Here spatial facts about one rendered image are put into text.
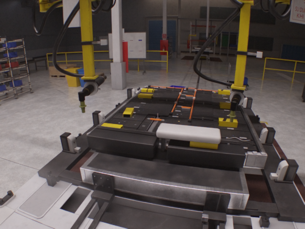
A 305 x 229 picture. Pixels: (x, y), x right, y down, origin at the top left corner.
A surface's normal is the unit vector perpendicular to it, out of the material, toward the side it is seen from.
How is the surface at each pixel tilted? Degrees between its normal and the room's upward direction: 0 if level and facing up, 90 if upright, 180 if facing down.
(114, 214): 0
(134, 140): 0
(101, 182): 90
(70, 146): 90
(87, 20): 90
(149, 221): 0
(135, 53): 90
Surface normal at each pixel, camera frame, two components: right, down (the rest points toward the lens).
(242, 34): -0.48, 0.32
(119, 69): -0.25, 0.36
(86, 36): -0.02, 0.37
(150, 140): 0.00, -0.93
